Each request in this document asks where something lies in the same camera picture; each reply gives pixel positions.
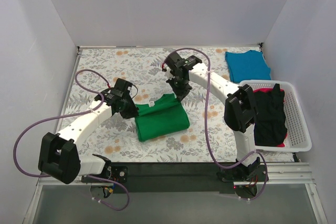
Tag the folded blue t shirt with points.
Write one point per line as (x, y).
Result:
(248, 65)

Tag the red t shirt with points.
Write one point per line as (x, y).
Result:
(262, 90)

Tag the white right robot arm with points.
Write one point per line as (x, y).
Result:
(240, 107)

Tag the aluminium frame rail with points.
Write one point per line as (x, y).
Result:
(278, 173)

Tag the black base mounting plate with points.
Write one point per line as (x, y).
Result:
(177, 177)

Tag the white plastic laundry basket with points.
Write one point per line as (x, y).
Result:
(298, 137)

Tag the green t shirt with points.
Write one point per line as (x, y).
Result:
(163, 116)

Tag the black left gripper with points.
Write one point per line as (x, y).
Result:
(128, 109)

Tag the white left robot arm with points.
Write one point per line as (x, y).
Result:
(59, 156)

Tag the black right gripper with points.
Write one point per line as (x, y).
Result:
(180, 85)

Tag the black t shirt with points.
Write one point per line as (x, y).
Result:
(270, 113)

